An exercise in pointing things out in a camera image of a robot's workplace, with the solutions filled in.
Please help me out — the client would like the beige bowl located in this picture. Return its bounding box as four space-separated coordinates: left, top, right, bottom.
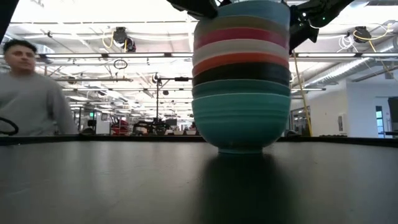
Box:
194 14 290 40

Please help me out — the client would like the pink bowl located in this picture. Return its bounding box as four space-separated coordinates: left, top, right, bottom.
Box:
193 27 289 50

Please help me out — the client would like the blue bowl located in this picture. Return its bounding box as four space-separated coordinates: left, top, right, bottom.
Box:
216 0 292 29

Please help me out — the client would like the white bowl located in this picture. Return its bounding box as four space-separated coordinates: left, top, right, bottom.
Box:
192 38 290 67

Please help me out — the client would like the black bowl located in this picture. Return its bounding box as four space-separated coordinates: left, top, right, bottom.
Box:
192 62 292 88

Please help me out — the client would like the dark teal bowl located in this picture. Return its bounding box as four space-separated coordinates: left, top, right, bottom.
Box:
192 78 292 100

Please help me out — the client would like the light teal bowl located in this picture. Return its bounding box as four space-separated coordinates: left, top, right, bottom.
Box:
191 92 292 155

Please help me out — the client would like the black pole stand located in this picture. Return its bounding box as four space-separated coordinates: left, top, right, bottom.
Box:
151 72 191 134

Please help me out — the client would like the red cart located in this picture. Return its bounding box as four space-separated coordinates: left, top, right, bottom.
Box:
109 115 131 136

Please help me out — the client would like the white cabinet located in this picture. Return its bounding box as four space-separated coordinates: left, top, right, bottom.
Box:
93 111 111 135

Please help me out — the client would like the person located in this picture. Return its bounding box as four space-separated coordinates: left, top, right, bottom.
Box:
0 39 79 136

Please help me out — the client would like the black cable reel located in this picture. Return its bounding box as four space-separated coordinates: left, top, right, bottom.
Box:
353 26 379 44
111 26 137 53

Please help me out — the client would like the yellow cable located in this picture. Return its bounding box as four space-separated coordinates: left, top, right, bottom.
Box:
293 51 313 137

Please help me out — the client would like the silver ventilation duct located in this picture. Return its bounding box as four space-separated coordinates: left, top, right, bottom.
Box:
304 37 398 88

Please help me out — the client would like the black curved cable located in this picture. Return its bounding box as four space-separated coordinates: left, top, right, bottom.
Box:
0 116 19 137

